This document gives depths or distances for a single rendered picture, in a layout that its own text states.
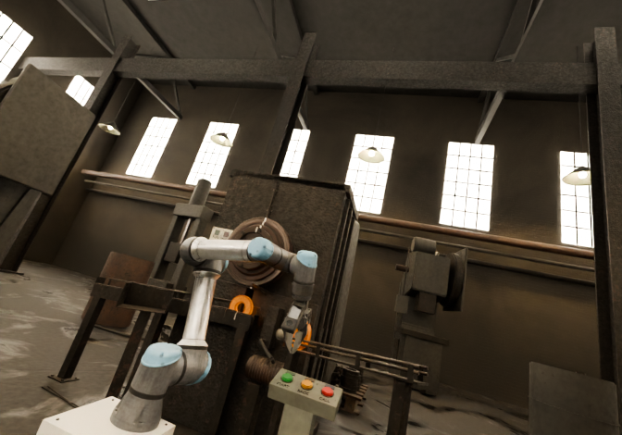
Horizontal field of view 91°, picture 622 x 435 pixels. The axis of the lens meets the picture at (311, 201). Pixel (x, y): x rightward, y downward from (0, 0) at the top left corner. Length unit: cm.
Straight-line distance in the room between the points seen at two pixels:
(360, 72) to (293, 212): 440
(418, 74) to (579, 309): 605
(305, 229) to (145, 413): 141
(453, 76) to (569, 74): 168
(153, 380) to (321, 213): 145
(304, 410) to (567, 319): 795
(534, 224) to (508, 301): 198
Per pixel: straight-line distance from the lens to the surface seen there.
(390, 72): 622
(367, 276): 808
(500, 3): 853
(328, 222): 218
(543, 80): 637
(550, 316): 871
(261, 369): 187
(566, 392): 355
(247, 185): 250
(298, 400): 121
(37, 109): 404
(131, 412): 127
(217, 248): 117
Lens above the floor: 86
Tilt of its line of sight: 18 degrees up
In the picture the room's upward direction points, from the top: 15 degrees clockwise
